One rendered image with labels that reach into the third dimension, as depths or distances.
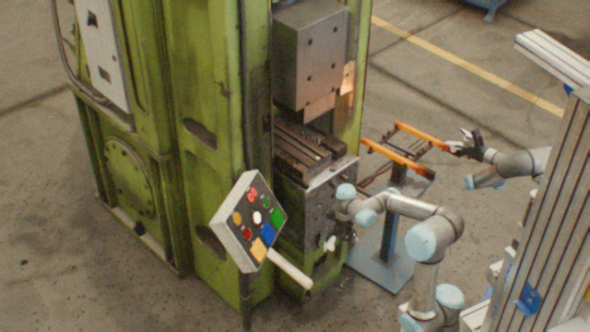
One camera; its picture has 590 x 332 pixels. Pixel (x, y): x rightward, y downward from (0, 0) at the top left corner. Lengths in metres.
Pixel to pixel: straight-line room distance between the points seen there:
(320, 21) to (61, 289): 2.28
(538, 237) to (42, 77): 4.55
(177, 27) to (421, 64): 3.31
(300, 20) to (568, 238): 1.33
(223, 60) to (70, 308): 1.93
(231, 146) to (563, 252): 1.45
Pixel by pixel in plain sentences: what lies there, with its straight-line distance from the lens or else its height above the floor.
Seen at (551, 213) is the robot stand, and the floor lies 1.60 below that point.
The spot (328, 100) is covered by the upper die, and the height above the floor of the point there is 1.33.
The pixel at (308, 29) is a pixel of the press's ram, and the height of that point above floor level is 1.75.
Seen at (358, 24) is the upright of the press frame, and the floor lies 1.53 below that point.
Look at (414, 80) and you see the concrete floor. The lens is 5.67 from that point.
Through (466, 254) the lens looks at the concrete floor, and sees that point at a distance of 4.25.
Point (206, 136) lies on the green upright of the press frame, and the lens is 3.15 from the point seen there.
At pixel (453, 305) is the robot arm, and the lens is 2.63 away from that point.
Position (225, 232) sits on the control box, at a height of 1.14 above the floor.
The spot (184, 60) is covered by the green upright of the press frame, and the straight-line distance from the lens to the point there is 3.05.
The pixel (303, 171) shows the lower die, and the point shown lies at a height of 0.98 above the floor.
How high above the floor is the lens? 3.08
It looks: 41 degrees down
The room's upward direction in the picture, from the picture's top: 1 degrees clockwise
